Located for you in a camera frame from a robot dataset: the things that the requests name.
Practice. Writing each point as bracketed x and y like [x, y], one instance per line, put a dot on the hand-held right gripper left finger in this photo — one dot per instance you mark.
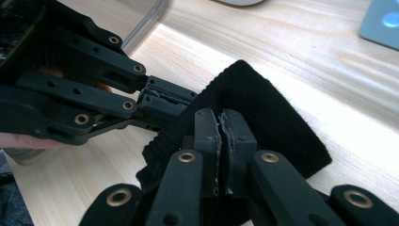
[208, 141]

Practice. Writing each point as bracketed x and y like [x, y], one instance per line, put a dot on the black sock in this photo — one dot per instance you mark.
[273, 116]

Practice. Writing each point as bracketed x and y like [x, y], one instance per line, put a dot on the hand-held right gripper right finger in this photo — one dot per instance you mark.
[240, 147]

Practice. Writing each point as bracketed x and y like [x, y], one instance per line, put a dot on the blue perforated plastic basket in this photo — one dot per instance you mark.
[381, 25]

